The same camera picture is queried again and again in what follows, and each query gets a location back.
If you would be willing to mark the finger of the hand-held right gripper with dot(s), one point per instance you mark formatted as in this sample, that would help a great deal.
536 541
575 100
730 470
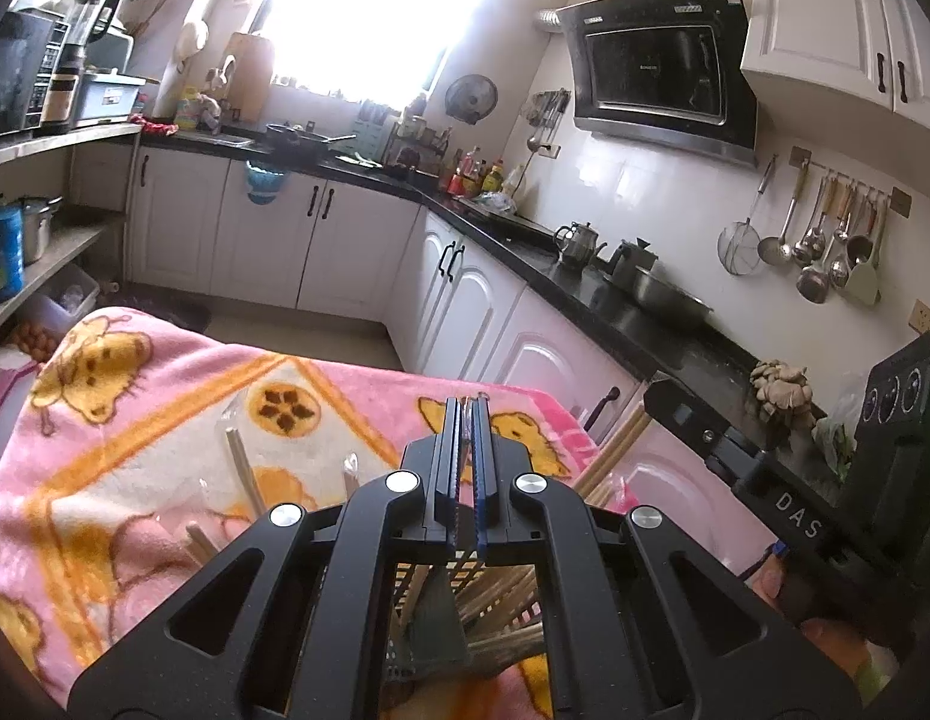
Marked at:
697 431

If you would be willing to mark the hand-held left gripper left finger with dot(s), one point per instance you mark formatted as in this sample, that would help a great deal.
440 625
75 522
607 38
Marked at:
453 472

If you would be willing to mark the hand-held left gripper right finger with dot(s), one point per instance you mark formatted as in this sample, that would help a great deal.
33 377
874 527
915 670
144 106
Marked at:
480 472

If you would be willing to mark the plastic bamboo chopstick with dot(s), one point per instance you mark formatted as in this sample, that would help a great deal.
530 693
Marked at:
352 480

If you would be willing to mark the pile of bamboo chopsticks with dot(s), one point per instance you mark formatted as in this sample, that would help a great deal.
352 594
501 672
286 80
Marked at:
502 607

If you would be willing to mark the grey perforated utensil holder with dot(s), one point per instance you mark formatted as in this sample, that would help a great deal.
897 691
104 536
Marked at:
435 637

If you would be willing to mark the row of hanging kitchen utensils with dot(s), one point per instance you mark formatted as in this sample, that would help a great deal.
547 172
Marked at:
840 255

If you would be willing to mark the person's right hand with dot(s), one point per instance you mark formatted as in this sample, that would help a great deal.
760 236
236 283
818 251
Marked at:
832 637

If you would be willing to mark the plastic bag of greens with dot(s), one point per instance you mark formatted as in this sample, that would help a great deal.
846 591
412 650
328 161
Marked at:
836 435

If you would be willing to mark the oyster mushroom cluster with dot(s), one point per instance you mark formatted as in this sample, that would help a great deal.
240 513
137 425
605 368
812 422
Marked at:
784 390

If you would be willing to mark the metal basin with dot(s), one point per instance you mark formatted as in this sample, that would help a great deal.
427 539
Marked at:
671 300

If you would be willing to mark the steel ladle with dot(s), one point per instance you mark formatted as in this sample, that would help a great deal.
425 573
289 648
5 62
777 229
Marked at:
774 247

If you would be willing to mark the steel teapot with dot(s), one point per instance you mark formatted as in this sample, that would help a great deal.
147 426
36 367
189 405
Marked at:
577 244

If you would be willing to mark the white lower kitchen cabinets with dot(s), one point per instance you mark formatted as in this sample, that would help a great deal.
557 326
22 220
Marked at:
345 240

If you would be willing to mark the group of condiment bottles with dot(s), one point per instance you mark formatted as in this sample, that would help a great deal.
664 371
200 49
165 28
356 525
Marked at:
484 176

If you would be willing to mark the pink printed blanket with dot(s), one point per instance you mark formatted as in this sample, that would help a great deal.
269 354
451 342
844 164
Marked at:
120 450

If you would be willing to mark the blue hanging bag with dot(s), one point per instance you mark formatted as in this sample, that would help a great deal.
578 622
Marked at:
265 184

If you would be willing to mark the small hanging utensil rack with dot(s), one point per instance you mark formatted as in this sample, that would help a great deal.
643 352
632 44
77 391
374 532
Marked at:
547 116

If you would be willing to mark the pale green spice rack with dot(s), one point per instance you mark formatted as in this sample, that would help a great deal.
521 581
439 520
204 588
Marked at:
376 127

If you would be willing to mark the black range hood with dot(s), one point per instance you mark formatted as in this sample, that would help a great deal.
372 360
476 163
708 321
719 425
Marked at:
652 67

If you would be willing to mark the black frying pan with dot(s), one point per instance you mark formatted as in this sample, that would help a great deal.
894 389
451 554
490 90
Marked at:
300 139

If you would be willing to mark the clear plastic storage box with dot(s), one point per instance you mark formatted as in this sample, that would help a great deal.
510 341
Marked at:
67 300

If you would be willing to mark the white upper kitchen cabinet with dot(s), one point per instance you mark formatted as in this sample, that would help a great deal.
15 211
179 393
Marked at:
832 22

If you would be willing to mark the brown eggs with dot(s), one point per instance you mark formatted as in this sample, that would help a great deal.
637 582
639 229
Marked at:
34 341

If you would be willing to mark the beige cutting board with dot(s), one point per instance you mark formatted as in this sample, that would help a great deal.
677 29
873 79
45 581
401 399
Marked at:
249 79

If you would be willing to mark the red patterned cloth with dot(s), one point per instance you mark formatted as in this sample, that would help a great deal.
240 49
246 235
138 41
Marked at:
154 126

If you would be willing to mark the kitchen window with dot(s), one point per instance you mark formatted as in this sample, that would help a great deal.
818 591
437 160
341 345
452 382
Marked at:
375 15

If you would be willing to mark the steel pot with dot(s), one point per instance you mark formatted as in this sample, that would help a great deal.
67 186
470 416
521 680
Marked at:
37 232

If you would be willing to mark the blue canister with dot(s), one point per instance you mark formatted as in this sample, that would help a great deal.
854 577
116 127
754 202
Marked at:
3 255

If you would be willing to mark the grey blue appliance box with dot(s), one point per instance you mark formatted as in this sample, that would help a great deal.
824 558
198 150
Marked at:
109 101

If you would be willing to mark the metal shelf rack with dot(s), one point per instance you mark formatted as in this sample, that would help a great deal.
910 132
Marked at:
52 142

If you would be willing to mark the blender with black lid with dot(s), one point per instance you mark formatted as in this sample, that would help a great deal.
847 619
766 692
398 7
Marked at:
75 60

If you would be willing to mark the black microwave oven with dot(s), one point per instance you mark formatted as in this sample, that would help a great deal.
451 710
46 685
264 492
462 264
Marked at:
11 75

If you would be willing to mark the wall socket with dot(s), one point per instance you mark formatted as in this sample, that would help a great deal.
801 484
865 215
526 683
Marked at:
928 317

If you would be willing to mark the small wall fan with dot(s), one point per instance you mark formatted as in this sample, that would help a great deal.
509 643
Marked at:
471 99

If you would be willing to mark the silver vent duct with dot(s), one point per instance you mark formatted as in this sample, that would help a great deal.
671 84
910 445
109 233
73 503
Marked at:
549 19

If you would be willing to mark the white round wall object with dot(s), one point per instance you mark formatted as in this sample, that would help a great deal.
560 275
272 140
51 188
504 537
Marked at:
192 45

